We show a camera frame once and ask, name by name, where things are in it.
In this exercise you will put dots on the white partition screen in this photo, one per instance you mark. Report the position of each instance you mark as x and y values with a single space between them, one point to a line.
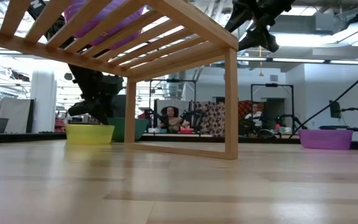
15 115

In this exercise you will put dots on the pink background bowl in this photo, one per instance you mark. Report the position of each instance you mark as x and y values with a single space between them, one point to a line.
186 131

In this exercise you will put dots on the small purple bowl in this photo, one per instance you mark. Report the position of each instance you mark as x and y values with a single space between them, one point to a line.
325 139

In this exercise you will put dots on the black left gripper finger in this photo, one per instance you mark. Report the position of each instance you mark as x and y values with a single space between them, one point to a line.
81 109
101 115

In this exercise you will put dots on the large teal green bowl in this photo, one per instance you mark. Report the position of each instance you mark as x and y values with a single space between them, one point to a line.
141 127

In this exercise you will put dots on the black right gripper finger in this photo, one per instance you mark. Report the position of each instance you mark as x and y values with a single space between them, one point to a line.
263 39
236 21

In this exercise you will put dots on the white round pillar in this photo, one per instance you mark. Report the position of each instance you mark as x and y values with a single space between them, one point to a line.
43 99

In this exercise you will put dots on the slatted wooden shelf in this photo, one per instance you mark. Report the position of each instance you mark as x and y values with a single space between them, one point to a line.
231 102

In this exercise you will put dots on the small yellow bowl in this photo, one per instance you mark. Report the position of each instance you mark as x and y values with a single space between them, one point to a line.
89 134

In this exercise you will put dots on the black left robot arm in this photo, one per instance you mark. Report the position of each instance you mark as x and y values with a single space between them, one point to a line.
56 29

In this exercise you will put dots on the large white translucent bowl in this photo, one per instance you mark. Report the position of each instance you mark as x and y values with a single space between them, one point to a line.
104 14

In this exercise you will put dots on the brown patterned fabric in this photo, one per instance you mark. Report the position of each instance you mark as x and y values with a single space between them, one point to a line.
216 118

